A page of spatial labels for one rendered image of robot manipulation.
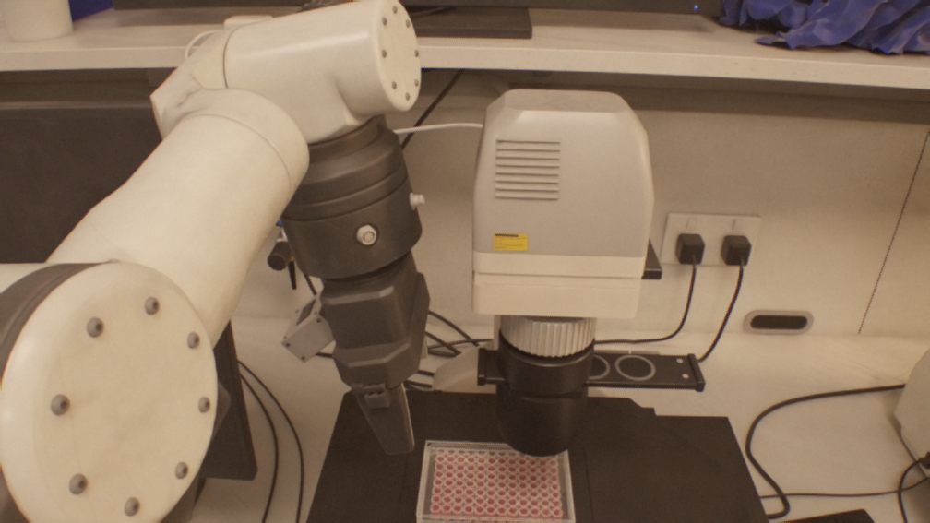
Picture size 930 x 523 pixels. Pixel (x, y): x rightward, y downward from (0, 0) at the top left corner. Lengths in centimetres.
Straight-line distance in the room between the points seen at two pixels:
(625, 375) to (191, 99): 33
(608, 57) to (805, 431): 61
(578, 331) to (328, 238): 17
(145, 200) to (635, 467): 48
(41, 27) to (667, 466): 82
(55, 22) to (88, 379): 75
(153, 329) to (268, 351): 91
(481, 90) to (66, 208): 58
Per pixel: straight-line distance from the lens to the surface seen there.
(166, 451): 21
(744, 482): 67
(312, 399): 101
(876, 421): 112
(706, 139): 102
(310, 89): 38
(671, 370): 51
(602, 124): 39
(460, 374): 73
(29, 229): 61
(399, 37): 39
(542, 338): 44
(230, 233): 29
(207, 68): 40
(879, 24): 84
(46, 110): 56
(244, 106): 33
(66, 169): 57
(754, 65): 75
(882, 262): 123
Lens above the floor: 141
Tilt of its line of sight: 30 degrees down
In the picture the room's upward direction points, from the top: 1 degrees clockwise
